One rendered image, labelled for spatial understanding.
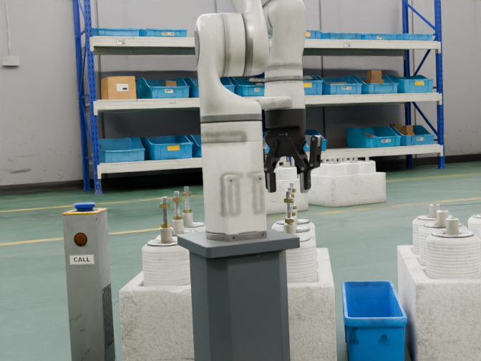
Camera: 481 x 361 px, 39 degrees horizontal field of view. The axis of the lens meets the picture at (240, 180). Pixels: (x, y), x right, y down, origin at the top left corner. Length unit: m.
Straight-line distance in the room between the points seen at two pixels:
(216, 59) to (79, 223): 0.52
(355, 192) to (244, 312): 3.13
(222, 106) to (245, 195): 0.13
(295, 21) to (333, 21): 6.34
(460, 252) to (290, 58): 0.46
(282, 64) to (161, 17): 5.61
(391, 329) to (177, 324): 0.38
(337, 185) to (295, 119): 2.79
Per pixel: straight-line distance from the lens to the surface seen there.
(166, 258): 1.26
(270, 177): 1.26
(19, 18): 6.56
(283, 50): 1.23
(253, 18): 1.00
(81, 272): 1.36
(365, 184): 4.11
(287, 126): 1.22
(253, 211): 0.98
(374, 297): 1.52
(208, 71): 0.97
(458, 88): 8.47
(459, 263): 1.26
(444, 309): 1.25
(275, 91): 1.22
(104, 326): 1.38
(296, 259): 1.23
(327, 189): 4.02
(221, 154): 0.97
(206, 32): 0.97
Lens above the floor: 0.45
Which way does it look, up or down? 4 degrees down
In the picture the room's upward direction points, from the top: 3 degrees counter-clockwise
